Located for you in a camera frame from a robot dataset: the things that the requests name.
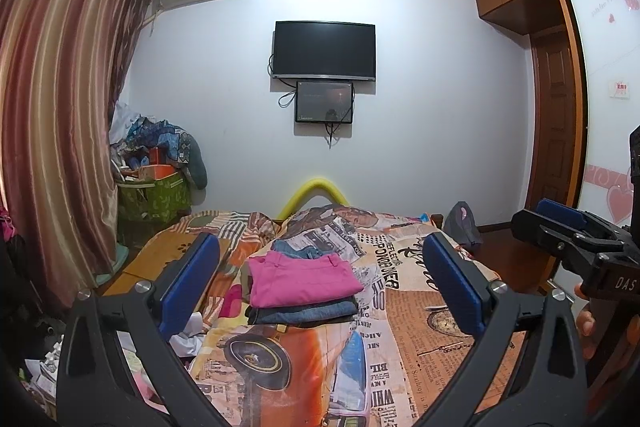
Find printed blanket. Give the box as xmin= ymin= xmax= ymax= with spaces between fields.
xmin=117 ymin=204 xmax=591 ymax=427

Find blue jeans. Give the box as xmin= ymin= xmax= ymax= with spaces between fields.
xmin=246 ymin=238 xmax=360 ymax=326

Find green storage box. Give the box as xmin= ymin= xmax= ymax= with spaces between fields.
xmin=116 ymin=164 xmax=192 ymax=223

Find wooden door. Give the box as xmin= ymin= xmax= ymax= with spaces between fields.
xmin=525 ymin=29 xmax=589 ymax=228

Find black wall television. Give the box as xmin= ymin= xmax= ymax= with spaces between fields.
xmin=271 ymin=21 xmax=377 ymax=82

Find pink garment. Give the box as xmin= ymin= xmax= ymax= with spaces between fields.
xmin=0 ymin=206 xmax=23 ymax=269

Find wooden lap desk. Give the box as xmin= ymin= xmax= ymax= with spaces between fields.
xmin=107 ymin=227 xmax=232 ymax=295

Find grey backpack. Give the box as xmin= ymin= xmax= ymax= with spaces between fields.
xmin=442 ymin=201 xmax=485 ymax=250

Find heart patterned sliding door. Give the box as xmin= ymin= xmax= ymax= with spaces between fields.
xmin=557 ymin=0 xmax=640 ymax=293

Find yellow curved headboard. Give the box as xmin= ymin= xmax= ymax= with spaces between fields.
xmin=276 ymin=178 xmax=346 ymax=220

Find pile of clothes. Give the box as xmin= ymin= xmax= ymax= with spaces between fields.
xmin=110 ymin=102 xmax=208 ymax=190

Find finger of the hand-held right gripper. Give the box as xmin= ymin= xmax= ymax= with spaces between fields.
xmin=536 ymin=198 xmax=626 ymax=242
xmin=511 ymin=207 xmax=598 ymax=272

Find small black monitor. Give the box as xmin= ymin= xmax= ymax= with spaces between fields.
xmin=295 ymin=80 xmax=355 ymax=124

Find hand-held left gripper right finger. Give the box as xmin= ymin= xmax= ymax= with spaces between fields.
xmin=422 ymin=233 xmax=588 ymax=427

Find pink pants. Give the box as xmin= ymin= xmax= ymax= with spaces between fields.
xmin=248 ymin=252 xmax=364 ymax=309

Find striped curtain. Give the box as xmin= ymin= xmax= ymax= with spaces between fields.
xmin=0 ymin=0 xmax=157 ymax=308

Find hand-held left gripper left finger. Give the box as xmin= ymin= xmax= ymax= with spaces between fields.
xmin=56 ymin=232 xmax=228 ymax=427

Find person's right hand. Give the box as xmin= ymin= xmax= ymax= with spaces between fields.
xmin=574 ymin=283 xmax=631 ymax=388

